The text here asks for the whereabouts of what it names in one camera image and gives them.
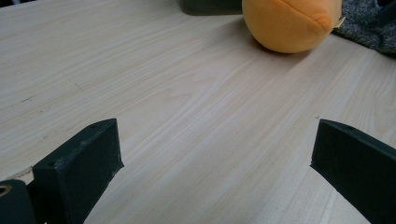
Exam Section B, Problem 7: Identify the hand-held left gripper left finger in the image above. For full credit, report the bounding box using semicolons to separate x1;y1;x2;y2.
32;118;124;224

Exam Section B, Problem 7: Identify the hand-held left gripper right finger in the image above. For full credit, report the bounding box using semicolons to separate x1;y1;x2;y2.
310;119;396;224

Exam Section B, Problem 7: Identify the grey fuzzy cloth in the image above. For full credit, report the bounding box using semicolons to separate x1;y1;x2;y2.
332;0;396;58

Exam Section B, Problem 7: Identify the orange plush toy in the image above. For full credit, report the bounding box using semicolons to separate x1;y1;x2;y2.
242;0;346;54

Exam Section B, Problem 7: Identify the brown transparent storage box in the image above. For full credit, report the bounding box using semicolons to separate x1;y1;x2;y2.
177;0;244;17

